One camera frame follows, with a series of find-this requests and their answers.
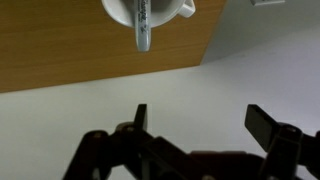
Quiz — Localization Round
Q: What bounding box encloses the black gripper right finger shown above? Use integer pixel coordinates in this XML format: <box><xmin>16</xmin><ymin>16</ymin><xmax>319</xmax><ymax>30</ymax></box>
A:
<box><xmin>244</xmin><ymin>104</ymin><xmax>320</xmax><ymax>180</ymax></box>

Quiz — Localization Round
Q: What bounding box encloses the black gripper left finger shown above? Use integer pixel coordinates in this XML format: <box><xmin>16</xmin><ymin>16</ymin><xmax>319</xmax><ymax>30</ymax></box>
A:
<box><xmin>61</xmin><ymin>103</ymin><xmax>194</xmax><ymax>180</ymax></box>

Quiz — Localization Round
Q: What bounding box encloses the grey marker with red cap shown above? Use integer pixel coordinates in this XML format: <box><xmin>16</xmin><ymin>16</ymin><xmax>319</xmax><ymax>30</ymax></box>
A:
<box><xmin>133</xmin><ymin>0</ymin><xmax>153</xmax><ymax>53</ymax></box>

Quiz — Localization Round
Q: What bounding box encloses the white mug with logo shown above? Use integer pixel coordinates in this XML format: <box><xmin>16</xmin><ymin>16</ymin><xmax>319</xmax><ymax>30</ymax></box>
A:
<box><xmin>101</xmin><ymin>0</ymin><xmax>196</xmax><ymax>29</ymax></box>

